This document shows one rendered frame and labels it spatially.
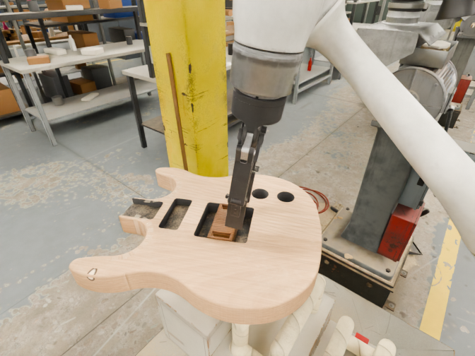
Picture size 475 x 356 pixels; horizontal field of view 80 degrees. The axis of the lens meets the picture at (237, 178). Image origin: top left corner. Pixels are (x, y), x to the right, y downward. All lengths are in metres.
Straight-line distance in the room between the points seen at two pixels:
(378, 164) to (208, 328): 1.27
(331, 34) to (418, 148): 0.21
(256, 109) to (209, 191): 0.30
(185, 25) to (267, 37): 1.07
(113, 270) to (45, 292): 1.81
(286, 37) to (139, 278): 0.41
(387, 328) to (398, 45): 0.77
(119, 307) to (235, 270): 1.61
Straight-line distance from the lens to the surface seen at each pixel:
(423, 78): 1.32
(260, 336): 0.69
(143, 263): 0.51
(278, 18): 0.35
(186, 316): 0.63
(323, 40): 0.51
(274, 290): 0.46
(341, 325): 0.70
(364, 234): 1.90
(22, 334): 2.20
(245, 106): 0.39
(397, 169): 1.63
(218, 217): 0.57
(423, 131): 0.47
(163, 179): 0.72
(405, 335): 0.89
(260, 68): 0.36
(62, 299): 2.23
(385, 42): 1.03
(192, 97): 1.48
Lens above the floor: 1.64
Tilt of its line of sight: 34 degrees down
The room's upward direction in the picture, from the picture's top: straight up
